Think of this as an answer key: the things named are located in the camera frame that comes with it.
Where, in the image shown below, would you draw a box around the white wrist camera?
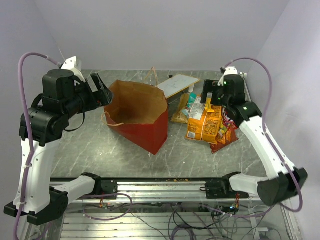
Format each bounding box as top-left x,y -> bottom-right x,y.
217,66 -> 238,87
61,56 -> 86,82

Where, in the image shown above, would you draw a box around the tan brown snack bag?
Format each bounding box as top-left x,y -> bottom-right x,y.
170,93 -> 190,124

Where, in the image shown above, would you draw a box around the teal snack packet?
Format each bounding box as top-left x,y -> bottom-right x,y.
181,92 -> 197,118

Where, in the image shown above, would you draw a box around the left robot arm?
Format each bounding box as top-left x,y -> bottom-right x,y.
4,69 -> 113,226

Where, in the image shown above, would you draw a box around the red paper bag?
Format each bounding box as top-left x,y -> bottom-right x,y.
101,67 -> 168,155

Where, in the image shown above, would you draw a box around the loose wires under table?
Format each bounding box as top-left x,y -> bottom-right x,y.
82,192 -> 276,240

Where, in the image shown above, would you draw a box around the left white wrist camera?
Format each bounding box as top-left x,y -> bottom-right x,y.
61,56 -> 86,82

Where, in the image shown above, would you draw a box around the purple cable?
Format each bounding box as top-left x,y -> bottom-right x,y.
223,57 -> 304,218
12,52 -> 62,240

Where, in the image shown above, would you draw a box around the small whiteboard yellow frame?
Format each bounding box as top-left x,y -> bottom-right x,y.
157,74 -> 200,99

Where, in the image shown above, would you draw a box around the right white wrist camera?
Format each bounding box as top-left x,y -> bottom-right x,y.
217,66 -> 238,87

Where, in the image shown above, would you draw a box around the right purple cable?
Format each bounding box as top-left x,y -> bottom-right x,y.
223,57 -> 304,218

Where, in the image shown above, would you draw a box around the yellow snack packet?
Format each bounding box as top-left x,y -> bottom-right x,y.
204,97 -> 215,113

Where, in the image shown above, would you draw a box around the red doritos chip bag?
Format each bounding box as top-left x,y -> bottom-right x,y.
210,120 -> 238,154

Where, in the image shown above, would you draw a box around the aluminium rail frame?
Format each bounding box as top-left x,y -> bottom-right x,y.
14,176 -> 301,240

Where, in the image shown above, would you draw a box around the large orange chip bag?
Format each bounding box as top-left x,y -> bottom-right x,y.
185,96 -> 222,145

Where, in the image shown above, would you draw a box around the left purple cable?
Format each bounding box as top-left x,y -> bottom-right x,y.
12,52 -> 62,240

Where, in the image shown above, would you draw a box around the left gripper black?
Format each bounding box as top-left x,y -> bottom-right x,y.
63,72 -> 115,118

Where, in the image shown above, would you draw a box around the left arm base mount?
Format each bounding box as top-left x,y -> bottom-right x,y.
81,172 -> 118,200

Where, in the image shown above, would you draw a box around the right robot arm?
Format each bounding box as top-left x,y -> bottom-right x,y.
201,74 -> 308,206

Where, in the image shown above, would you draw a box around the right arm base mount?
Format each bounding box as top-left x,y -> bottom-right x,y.
199,171 -> 249,199

